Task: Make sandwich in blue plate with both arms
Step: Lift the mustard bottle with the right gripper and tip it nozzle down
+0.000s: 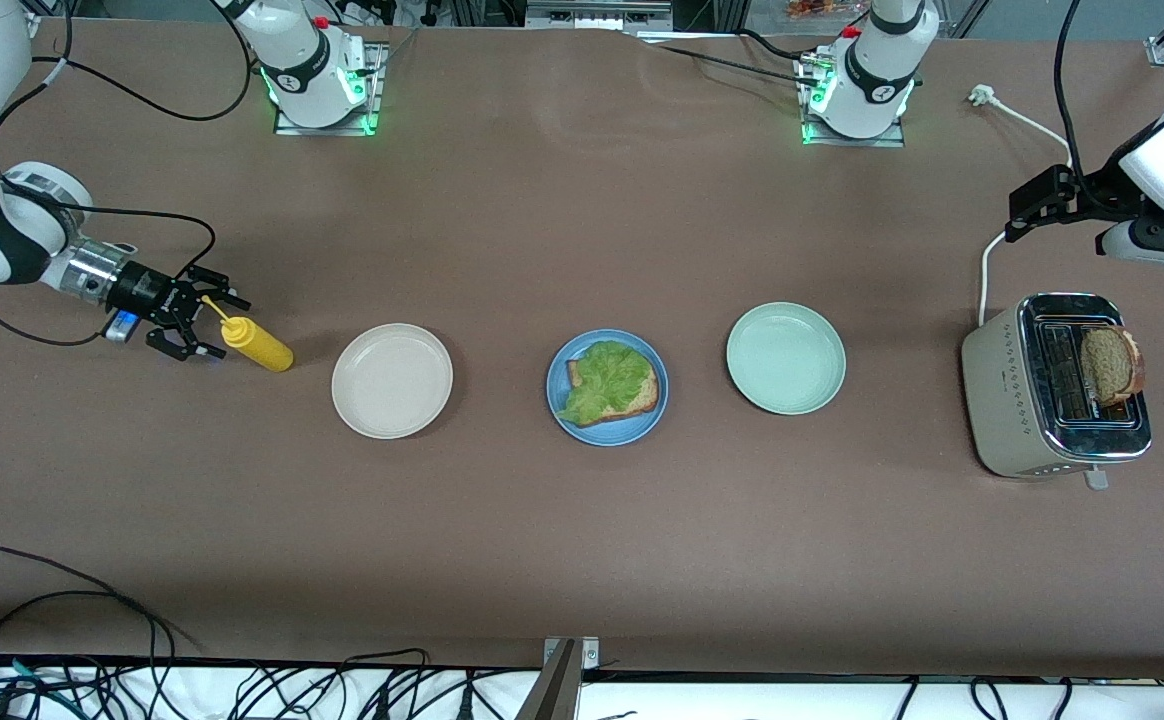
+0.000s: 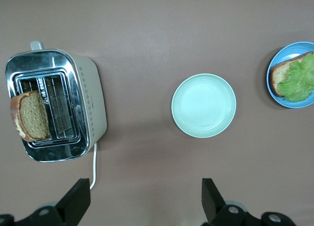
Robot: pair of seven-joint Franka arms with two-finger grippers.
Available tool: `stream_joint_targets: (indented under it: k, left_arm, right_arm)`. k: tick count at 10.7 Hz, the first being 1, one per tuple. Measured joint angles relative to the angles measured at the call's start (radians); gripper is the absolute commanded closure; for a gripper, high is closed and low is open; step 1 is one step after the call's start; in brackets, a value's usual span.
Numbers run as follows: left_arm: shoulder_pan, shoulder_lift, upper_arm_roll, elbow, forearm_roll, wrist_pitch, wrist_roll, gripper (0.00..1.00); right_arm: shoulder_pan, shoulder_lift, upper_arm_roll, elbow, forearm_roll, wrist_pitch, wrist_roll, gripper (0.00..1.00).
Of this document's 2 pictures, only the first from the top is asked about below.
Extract green lettuce leaf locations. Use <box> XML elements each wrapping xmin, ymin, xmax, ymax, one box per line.
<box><xmin>555</xmin><ymin>340</ymin><xmax>651</xmax><ymax>426</ymax></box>

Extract brown toast bread slice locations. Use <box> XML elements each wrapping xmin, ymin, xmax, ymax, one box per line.
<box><xmin>567</xmin><ymin>355</ymin><xmax>661</xmax><ymax>429</ymax></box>
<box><xmin>1080</xmin><ymin>325</ymin><xmax>1147</xmax><ymax>407</ymax></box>

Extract beige round plate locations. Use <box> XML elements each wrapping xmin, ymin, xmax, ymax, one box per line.
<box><xmin>331</xmin><ymin>323</ymin><xmax>454</xmax><ymax>440</ymax></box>

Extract mint green round plate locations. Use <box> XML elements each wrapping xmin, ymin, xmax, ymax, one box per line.
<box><xmin>726</xmin><ymin>301</ymin><xmax>847</xmax><ymax>416</ymax></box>

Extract blue round plate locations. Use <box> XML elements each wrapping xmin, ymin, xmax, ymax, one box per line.
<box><xmin>546</xmin><ymin>329</ymin><xmax>670</xmax><ymax>447</ymax></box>

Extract yellow mustard squeeze bottle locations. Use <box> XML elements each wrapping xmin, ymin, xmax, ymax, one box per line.
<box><xmin>201</xmin><ymin>294</ymin><xmax>295</xmax><ymax>373</ymax></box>

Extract beige chrome two-slot toaster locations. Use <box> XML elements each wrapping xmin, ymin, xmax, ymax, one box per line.
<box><xmin>961</xmin><ymin>292</ymin><xmax>1153</xmax><ymax>491</ymax></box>

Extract orange snack packet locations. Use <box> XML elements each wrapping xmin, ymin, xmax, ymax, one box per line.
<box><xmin>785</xmin><ymin>0</ymin><xmax>868</xmax><ymax>21</ymax></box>

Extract grey power strip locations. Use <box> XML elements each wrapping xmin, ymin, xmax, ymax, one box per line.
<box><xmin>525</xmin><ymin>0</ymin><xmax>673</xmax><ymax>31</ymax></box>

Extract white toaster power cord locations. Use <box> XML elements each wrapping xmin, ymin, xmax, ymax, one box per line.
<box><xmin>967</xmin><ymin>85</ymin><xmax>1073</xmax><ymax>326</ymax></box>

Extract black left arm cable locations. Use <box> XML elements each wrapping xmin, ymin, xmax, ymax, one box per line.
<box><xmin>1050</xmin><ymin>0</ymin><xmax>1103</xmax><ymax>206</ymax></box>

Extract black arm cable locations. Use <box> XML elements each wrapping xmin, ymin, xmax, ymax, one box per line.
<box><xmin>1050</xmin><ymin>0</ymin><xmax>1103</xmax><ymax>206</ymax></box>
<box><xmin>0</xmin><ymin>0</ymin><xmax>255</xmax><ymax>126</ymax></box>

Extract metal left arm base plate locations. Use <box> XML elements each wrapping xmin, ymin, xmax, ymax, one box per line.
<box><xmin>800</xmin><ymin>50</ymin><xmax>909</xmax><ymax>148</ymax></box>

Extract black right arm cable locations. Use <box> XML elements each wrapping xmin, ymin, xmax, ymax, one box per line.
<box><xmin>0</xmin><ymin>0</ymin><xmax>255</xmax><ymax>126</ymax></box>

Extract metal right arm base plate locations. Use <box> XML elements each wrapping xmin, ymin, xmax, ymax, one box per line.
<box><xmin>274</xmin><ymin>45</ymin><xmax>385</xmax><ymax>137</ymax></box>

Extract thin black table cable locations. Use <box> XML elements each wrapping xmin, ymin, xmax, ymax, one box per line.
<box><xmin>642</xmin><ymin>40</ymin><xmax>823</xmax><ymax>89</ymax></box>
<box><xmin>737</xmin><ymin>28</ymin><xmax>813</xmax><ymax>63</ymax></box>

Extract aluminium post with bracket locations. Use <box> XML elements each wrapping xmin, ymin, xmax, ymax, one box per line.
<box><xmin>517</xmin><ymin>637</ymin><xmax>600</xmax><ymax>720</ymax></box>

